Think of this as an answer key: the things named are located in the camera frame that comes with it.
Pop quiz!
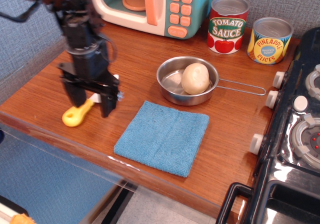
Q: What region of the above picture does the small steel pan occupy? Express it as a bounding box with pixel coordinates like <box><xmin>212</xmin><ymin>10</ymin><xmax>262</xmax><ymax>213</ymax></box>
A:
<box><xmin>156</xmin><ymin>56</ymin><xmax>266</xmax><ymax>106</ymax></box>

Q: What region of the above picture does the beige toy potato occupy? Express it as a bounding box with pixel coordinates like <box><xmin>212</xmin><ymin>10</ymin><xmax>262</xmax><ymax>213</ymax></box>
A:
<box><xmin>181</xmin><ymin>63</ymin><xmax>210</xmax><ymax>95</ymax></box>

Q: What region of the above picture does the pineapple slices can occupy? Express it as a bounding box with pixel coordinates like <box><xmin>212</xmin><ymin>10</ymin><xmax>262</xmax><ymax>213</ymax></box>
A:
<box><xmin>247</xmin><ymin>17</ymin><xmax>294</xmax><ymax>65</ymax></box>

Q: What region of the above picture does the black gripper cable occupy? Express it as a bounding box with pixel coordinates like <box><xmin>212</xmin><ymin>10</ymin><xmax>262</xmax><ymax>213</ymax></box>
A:
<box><xmin>97</xmin><ymin>32</ymin><xmax>118</xmax><ymax>64</ymax></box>

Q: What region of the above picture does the blue folded cloth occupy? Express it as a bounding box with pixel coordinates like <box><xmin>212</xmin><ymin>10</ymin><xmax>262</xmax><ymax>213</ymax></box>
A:
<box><xmin>114</xmin><ymin>101</ymin><xmax>209</xmax><ymax>178</ymax></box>

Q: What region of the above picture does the yellow handled toy knife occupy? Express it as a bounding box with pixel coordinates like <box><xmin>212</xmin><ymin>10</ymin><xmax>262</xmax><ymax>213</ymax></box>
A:
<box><xmin>62</xmin><ymin>74</ymin><xmax>122</xmax><ymax>127</ymax></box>

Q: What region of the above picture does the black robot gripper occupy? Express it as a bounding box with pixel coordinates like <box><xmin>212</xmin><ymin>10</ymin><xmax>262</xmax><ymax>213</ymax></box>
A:
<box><xmin>57</xmin><ymin>46</ymin><xmax>118</xmax><ymax>118</ymax></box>

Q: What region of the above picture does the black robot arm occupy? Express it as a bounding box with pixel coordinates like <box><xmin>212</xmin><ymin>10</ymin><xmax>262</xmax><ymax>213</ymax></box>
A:
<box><xmin>0</xmin><ymin>0</ymin><xmax>121</xmax><ymax>118</ymax></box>

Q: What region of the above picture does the tomato sauce can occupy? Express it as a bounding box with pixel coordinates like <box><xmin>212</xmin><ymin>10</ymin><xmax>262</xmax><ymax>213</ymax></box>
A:
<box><xmin>207</xmin><ymin>0</ymin><xmax>250</xmax><ymax>54</ymax></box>

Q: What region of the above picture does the orange object at corner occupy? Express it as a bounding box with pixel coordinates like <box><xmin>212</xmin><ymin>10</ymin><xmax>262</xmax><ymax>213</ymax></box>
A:
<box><xmin>10</xmin><ymin>213</ymin><xmax>36</xmax><ymax>224</ymax></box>

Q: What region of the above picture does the black toy stove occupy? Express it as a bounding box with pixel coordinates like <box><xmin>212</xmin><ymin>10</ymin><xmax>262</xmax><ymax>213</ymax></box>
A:
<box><xmin>216</xmin><ymin>27</ymin><xmax>320</xmax><ymax>224</ymax></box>

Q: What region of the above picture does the toy microwave oven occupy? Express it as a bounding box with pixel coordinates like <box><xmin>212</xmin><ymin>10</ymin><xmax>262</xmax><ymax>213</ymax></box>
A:
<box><xmin>93</xmin><ymin>0</ymin><xmax>212</xmax><ymax>40</ymax></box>

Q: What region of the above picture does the orange plate inside microwave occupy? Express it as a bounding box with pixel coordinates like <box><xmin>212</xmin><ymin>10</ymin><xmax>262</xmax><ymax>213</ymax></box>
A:
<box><xmin>122</xmin><ymin>0</ymin><xmax>146</xmax><ymax>12</ymax></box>

